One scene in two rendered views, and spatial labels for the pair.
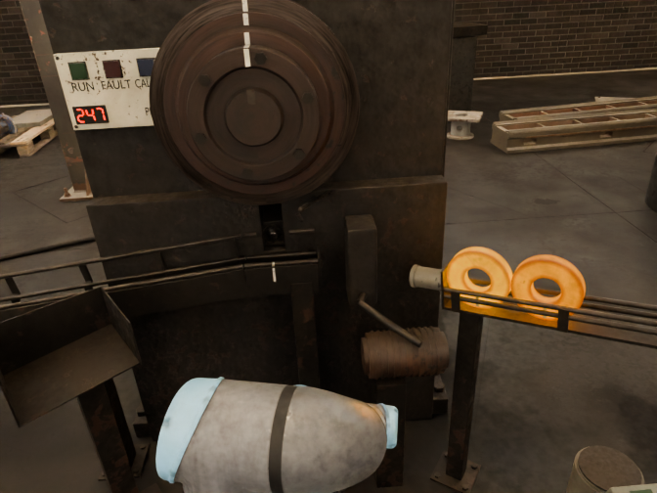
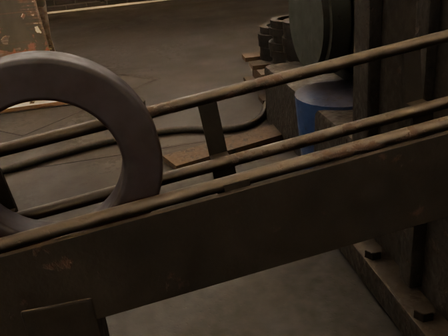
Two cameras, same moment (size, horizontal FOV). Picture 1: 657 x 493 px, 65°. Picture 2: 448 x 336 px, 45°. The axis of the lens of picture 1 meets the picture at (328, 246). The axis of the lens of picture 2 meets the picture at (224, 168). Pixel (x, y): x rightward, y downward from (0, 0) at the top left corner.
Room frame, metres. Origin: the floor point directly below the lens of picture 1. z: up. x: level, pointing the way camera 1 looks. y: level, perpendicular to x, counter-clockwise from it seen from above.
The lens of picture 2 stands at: (0.74, 1.14, 0.81)
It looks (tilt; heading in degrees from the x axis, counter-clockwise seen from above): 25 degrees down; 353
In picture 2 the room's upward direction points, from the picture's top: 5 degrees counter-clockwise
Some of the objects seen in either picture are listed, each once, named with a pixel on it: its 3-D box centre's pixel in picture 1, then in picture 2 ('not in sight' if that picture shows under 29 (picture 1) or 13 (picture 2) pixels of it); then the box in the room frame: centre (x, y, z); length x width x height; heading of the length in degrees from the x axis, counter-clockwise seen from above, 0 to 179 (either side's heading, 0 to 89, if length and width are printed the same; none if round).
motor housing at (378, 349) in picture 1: (402, 408); not in sight; (1.09, -0.19, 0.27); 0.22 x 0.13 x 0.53; 92
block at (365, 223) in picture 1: (360, 259); not in sight; (1.24, -0.09, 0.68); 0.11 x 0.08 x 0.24; 2
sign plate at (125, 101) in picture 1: (118, 89); not in sight; (1.31, 0.49, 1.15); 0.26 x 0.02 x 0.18; 92
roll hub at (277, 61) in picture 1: (254, 115); not in sight; (1.12, 0.14, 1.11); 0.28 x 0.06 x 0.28; 92
